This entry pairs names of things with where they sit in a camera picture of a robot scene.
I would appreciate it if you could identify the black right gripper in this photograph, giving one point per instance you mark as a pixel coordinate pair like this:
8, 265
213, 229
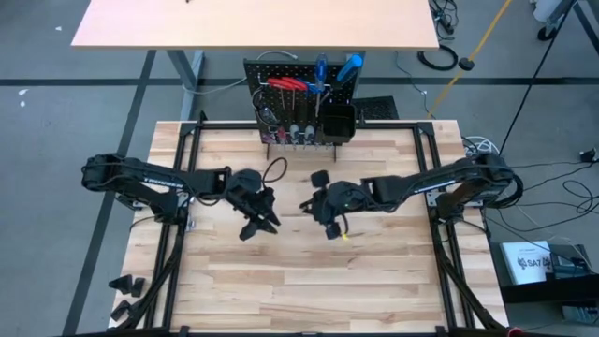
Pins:
339, 201

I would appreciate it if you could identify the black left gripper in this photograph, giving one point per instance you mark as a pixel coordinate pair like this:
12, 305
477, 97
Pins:
252, 201

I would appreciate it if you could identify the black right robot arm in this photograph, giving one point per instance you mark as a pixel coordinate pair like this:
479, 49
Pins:
444, 178

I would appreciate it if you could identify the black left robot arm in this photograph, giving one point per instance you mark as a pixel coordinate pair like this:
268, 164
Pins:
140, 175

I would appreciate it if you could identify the black metal pegboard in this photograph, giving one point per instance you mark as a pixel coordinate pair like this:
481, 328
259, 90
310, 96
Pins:
299, 121

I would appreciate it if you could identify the black pegboard bin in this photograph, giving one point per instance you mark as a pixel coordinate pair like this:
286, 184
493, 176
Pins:
338, 124

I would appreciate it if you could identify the black perforated plate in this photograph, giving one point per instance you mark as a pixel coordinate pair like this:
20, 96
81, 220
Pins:
379, 108

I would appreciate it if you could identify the black plastic wedge part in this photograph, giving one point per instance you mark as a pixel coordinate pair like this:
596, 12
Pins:
121, 310
139, 288
122, 284

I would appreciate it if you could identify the light wood desk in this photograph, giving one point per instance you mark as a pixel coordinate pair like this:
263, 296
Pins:
257, 23

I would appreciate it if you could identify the black round puck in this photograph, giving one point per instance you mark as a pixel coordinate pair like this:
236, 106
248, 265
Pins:
466, 64

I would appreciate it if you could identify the white printed box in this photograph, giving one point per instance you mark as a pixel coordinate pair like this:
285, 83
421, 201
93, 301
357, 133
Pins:
524, 262

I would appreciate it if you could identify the black cart shelf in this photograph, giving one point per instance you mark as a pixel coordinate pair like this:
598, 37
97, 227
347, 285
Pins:
552, 292

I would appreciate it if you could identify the black electronic device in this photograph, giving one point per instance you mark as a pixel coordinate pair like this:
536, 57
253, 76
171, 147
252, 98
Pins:
566, 264

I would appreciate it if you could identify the thin black pole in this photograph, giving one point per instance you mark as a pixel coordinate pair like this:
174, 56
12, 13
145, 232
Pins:
537, 75

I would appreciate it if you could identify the black power adapter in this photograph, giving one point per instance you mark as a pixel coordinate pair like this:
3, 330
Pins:
590, 155

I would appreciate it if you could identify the silver metal base bracket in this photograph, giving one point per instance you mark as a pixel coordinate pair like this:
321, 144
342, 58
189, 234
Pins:
190, 200
431, 199
190, 225

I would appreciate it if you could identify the black aluminium table frame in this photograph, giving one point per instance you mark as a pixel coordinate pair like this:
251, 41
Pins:
224, 125

